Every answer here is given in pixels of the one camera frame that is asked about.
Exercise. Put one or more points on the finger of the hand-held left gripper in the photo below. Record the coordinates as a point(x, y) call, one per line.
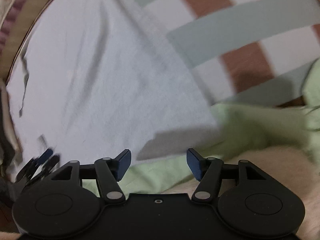
point(43, 155)
point(51, 161)

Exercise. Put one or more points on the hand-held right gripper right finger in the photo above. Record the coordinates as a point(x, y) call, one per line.
point(193, 163)

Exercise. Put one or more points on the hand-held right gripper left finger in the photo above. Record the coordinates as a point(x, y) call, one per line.
point(123, 163)

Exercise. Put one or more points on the light grey shirt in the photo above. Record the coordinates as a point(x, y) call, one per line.
point(100, 67)

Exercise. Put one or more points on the black folded garment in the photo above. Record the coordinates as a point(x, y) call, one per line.
point(3, 130)

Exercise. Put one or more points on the person's light green clothing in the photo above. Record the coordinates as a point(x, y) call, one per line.
point(250, 130)

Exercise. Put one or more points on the person's leg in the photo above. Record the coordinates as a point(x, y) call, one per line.
point(275, 170)

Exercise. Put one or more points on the printed checkered floor mat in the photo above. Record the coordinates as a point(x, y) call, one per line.
point(225, 30)

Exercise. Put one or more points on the white quilted bear bedspread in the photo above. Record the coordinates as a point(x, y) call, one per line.
point(10, 12)

